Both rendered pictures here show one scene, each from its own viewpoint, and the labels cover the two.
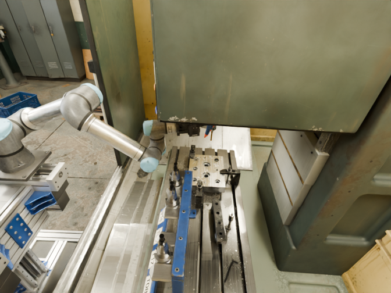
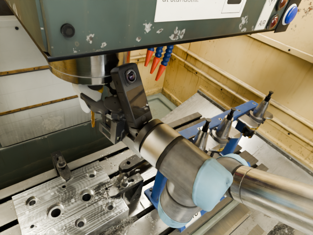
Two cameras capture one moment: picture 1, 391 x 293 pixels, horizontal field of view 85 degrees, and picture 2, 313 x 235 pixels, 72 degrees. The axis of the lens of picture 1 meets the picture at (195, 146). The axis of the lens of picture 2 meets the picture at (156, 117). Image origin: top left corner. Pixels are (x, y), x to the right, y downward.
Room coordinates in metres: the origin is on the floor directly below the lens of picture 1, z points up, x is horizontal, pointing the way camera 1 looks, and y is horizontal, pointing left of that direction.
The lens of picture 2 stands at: (1.10, 0.31, 1.67)
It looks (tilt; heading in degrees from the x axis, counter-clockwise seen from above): 39 degrees down; 225
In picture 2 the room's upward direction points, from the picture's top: 11 degrees clockwise
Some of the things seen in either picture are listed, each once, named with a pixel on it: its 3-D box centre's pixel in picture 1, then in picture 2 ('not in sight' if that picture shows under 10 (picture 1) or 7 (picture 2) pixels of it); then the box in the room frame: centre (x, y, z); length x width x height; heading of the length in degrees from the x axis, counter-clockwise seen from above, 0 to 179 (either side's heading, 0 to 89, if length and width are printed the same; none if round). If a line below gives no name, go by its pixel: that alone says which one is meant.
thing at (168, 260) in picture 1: (163, 254); (256, 117); (0.35, 0.09, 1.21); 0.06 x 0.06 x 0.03
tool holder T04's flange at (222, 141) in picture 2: (172, 201); (220, 136); (0.57, 0.08, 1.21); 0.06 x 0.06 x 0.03
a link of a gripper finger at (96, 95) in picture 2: not in sight; (85, 100); (0.96, -0.05, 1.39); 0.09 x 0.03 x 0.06; 114
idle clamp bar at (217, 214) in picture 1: (217, 221); (144, 157); (0.67, -0.14, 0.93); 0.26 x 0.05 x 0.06; 4
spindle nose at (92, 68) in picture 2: not in sight; (89, 37); (0.93, -0.08, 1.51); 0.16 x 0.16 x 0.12
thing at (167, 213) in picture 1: (170, 213); (230, 131); (0.51, 0.08, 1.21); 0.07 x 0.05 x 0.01; 89
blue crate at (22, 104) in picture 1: (16, 104); not in sight; (3.33, 3.21, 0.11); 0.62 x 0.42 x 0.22; 167
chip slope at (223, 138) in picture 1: (205, 145); not in sight; (1.59, -0.09, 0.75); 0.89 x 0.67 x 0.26; 89
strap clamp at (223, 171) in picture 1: (229, 174); (62, 169); (0.99, -0.23, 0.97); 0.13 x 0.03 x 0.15; 89
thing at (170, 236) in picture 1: (166, 238); (248, 121); (0.40, 0.09, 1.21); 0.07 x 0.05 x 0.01; 89
